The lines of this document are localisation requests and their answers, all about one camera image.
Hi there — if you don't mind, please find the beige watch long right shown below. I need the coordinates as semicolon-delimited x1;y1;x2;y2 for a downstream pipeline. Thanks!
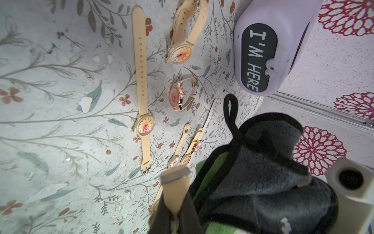
180;128;203;166

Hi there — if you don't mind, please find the white strap watch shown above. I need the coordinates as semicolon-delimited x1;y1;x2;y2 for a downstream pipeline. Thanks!
198;99;216;140

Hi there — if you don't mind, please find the beige watch folded top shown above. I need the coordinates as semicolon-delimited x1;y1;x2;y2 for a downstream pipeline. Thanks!
166;0;208;65

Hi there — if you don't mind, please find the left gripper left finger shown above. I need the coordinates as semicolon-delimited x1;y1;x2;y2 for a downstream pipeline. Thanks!
148;201;172;234

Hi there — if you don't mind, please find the purple tissue box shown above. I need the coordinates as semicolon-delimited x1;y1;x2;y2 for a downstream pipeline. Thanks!
233;0;323;97

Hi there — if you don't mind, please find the green cleaning cloth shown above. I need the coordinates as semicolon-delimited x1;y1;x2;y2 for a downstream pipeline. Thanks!
190;94;339;234

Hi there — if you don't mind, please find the beige watch short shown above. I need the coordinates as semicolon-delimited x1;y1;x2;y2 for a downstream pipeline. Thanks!
160;165;190;234

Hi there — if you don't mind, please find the beige watch long diagonal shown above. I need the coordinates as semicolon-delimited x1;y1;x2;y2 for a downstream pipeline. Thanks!
131;6;155;174

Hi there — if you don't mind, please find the rose gold small watch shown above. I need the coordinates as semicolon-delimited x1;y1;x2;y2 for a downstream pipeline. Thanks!
168;77;199;111

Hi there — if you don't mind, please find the beige watch long centre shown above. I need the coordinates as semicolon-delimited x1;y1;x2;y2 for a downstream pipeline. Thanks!
168;123;191;169

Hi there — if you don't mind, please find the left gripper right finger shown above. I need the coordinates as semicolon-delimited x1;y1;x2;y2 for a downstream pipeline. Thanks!
178;192;205;234

